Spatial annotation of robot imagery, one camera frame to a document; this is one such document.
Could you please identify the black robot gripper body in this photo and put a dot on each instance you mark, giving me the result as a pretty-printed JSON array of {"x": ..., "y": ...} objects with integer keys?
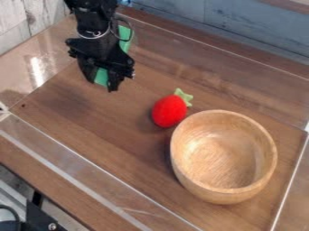
[{"x": 94, "y": 47}]

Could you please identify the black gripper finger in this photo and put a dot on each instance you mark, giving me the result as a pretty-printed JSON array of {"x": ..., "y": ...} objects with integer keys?
[
  {"x": 114, "y": 80},
  {"x": 88, "y": 69}
]

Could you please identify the green rectangular block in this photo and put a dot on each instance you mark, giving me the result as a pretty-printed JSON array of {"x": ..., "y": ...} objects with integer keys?
[{"x": 119, "y": 62}]

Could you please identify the brown wooden bowl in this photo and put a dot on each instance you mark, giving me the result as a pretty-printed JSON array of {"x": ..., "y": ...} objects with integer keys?
[{"x": 223, "y": 156}]

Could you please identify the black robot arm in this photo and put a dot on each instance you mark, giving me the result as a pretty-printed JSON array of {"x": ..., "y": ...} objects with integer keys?
[{"x": 96, "y": 17}]

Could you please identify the red toy strawberry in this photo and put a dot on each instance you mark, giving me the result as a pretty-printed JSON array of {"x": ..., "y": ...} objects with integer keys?
[{"x": 170, "y": 108}]

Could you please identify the clear acrylic front barrier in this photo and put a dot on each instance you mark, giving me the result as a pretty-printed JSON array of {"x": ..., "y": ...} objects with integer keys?
[{"x": 92, "y": 195}]

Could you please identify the black clamp with screw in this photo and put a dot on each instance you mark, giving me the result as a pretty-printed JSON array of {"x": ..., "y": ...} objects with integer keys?
[{"x": 39, "y": 221}]

